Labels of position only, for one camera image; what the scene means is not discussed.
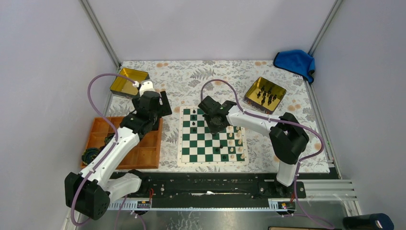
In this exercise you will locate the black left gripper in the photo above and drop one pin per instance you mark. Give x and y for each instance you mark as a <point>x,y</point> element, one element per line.
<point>164,109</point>

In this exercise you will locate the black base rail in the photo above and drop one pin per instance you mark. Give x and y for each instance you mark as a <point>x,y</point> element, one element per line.
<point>170,184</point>

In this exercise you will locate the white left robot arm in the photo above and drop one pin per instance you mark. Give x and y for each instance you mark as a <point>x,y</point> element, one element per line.
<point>91,191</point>

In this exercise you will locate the empty gold tin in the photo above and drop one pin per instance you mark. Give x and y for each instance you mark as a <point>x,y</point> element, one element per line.
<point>123,87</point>

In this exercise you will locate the gold tin with chess pieces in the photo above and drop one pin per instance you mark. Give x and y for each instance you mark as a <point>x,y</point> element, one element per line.
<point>264,95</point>

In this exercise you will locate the dark spinning top upper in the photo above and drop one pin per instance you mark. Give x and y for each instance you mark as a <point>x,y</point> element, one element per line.
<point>108,138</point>

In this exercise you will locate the floral table mat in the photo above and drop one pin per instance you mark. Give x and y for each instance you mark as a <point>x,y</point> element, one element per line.
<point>184,81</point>

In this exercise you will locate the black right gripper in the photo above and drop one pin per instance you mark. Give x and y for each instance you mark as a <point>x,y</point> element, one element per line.
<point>214,130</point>

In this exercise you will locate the black cylinder bottom right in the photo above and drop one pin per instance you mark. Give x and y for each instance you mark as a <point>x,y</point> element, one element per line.
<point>377,221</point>

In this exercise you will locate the blue cloth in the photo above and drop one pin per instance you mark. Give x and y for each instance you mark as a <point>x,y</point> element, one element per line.
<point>297,62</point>

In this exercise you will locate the green white chess board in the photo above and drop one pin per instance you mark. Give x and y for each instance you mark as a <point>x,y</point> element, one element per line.
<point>197,146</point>

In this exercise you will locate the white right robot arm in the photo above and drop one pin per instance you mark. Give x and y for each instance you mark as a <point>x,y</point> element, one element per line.
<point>288,137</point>

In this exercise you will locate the orange compartment tray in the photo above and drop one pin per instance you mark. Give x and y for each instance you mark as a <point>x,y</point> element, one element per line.
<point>145,155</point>

